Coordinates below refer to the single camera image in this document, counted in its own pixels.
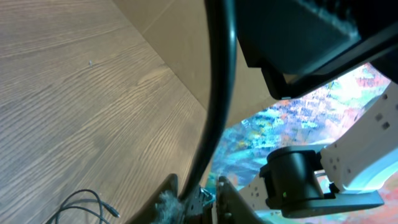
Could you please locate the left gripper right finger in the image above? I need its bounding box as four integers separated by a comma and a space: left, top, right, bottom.
216, 176, 270, 224

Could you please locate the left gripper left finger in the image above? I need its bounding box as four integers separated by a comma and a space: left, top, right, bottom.
125, 174, 179, 224

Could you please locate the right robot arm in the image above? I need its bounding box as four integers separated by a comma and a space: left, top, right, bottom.
237, 82, 397, 218

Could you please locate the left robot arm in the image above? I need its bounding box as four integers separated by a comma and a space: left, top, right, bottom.
130, 0, 397, 223

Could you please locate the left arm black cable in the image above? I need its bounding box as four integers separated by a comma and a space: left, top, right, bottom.
178, 0, 239, 202

